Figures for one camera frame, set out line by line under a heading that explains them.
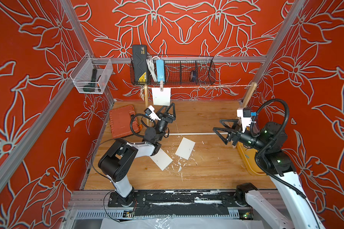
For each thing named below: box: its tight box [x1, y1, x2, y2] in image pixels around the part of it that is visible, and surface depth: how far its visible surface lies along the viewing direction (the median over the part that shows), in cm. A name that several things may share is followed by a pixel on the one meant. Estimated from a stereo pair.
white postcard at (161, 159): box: [150, 148, 174, 171], surface depth 89 cm
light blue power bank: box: [155, 59, 165, 83], surface depth 92 cm
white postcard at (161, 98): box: [151, 87, 172, 107], surface depth 71 cm
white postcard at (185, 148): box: [174, 136, 196, 160], surface depth 95 cm
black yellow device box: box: [132, 44, 148, 83], surface depth 89 cm
